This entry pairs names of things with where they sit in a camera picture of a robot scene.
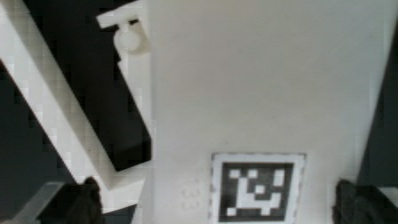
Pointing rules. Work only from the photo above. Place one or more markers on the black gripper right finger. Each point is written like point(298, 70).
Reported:
point(362, 206)

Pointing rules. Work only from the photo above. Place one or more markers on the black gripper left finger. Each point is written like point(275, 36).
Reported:
point(74, 205)

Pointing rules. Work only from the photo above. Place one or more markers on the white cabinet body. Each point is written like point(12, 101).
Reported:
point(73, 50)

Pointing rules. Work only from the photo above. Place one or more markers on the white cabinet top box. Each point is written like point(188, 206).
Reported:
point(266, 73)

